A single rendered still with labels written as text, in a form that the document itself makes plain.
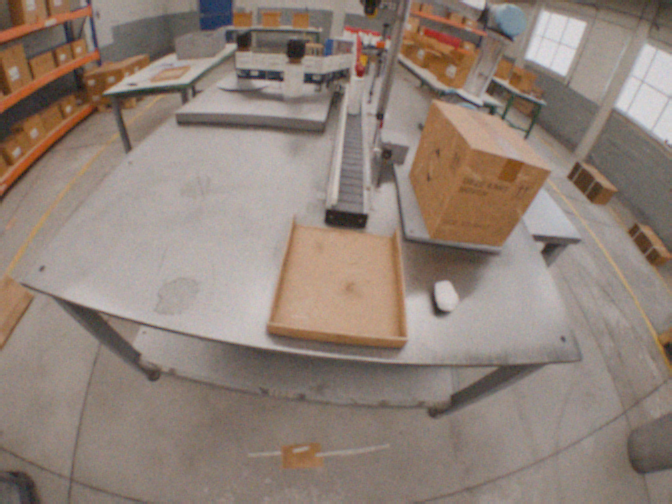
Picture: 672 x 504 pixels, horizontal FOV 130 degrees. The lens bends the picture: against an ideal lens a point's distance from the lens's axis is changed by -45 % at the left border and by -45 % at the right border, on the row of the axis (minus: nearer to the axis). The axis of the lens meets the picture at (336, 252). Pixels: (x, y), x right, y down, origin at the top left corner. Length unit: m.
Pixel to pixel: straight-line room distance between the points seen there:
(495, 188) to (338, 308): 0.45
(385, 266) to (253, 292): 0.30
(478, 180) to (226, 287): 0.59
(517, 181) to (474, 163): 0.13
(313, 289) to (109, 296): 0.46
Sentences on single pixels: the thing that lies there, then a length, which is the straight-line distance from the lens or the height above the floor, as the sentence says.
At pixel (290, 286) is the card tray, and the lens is 0.59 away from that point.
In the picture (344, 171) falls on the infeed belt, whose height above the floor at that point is 0.88.
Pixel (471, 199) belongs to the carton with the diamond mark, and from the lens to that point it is 0.70.
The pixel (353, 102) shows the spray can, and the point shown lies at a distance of 1.26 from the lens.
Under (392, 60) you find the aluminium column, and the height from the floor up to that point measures 1.12.
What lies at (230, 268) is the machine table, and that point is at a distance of 0.64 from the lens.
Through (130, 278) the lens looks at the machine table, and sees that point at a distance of 0.71.
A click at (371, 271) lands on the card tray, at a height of 0.83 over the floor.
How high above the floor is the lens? 1.32
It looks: 48 degrees down
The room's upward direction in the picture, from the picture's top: 11 degrees clockwise
